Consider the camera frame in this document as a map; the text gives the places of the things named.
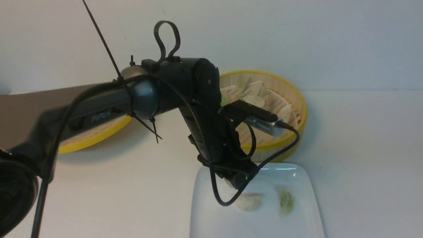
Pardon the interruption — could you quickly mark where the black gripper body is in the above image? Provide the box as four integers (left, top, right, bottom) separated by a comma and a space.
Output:
188, 110, 257, 190

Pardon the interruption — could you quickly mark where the white dumpling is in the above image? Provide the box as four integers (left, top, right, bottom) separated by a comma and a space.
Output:
242, 95, 266, 107
235, 193, 263, 212

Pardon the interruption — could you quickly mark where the green dumpling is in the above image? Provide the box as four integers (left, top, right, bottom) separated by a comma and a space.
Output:
277, 188, 294, 216

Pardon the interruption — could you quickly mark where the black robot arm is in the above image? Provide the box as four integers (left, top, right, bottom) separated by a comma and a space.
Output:
1, 58, 256, 189

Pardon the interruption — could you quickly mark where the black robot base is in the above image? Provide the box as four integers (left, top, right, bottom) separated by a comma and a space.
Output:
0, 151, 38, 238

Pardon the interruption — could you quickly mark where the white square plate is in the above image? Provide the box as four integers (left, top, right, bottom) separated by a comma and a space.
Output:
189, 163, 325, 238

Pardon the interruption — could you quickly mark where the white dumpling in steamer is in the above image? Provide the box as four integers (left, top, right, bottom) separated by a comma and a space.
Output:
242, 95, 266, 107

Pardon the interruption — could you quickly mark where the yellow-rimmed bamboo steamer basket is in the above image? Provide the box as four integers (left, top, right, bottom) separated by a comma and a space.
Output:
220, 70, 308, 163

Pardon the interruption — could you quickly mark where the yellow-rimmed bamboo steamer lid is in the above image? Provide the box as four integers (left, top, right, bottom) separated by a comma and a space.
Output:
58, 116, 132, 154

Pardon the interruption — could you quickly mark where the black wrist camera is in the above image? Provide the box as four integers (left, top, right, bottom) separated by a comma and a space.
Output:
223, 100, 288, 137

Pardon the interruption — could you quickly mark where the black camera cable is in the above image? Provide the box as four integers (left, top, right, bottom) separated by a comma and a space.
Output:
31, 74, 300, 238

